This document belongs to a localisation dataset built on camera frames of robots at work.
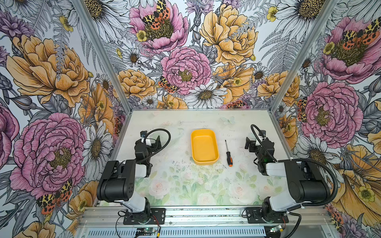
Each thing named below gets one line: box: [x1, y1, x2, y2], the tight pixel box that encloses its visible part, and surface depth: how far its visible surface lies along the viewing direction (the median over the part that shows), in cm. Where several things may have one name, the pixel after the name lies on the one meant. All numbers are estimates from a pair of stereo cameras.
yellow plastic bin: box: [190, 128, 220, 166], surface depth 101 cm
